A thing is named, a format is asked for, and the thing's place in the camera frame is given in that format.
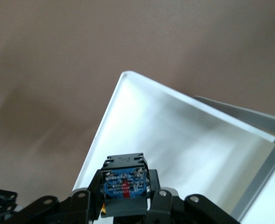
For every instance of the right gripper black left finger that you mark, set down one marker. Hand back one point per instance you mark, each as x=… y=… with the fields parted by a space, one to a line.
x=65 y=210

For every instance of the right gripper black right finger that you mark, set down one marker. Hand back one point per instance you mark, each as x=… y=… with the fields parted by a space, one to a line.
x=174 y=210

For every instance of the white drawer cabinet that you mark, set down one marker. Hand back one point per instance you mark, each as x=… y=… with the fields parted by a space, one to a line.
x=256 y=119

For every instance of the white plastic bin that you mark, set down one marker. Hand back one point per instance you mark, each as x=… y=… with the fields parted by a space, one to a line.
x=163 y=140

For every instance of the brown table mat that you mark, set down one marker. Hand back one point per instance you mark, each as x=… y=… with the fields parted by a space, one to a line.
x=58 y=70

